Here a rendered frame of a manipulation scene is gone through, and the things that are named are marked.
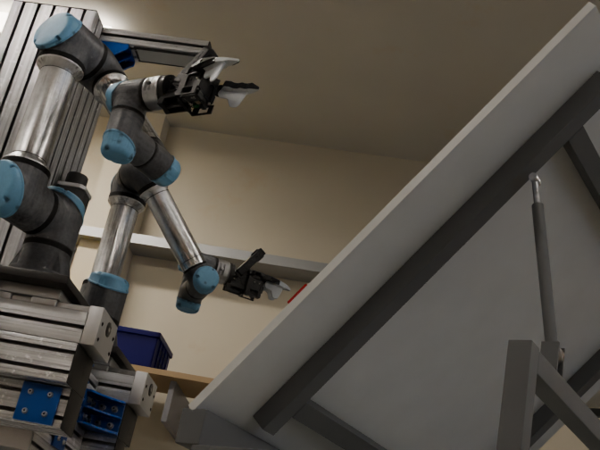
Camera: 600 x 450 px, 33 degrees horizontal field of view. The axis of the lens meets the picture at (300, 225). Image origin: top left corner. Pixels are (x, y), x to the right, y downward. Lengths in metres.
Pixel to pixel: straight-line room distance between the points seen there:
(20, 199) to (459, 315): 0.99
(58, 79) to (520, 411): 1.39
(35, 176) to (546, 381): 1.24
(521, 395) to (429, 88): 4.16
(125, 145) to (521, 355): 1.02
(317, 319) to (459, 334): 0.43
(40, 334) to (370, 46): 3.43
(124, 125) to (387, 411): 0.84
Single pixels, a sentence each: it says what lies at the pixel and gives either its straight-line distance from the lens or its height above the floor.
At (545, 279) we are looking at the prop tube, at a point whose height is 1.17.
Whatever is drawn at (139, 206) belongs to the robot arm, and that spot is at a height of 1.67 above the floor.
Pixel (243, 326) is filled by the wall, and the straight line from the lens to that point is 5.93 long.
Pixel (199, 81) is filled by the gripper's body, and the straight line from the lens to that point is 2.14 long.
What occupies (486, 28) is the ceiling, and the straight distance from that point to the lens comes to 5.12.
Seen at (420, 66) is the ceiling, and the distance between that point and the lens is 5.46.
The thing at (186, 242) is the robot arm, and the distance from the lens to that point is 2.97.
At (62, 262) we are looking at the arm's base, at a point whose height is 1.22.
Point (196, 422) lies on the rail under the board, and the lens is 1.84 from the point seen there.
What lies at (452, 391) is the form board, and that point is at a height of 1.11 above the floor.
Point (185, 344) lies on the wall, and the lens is 5.94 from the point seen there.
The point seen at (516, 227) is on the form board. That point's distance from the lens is 2.08.
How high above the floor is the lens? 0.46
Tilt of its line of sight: 24 degrees up
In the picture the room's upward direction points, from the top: 12 degrees clockwise
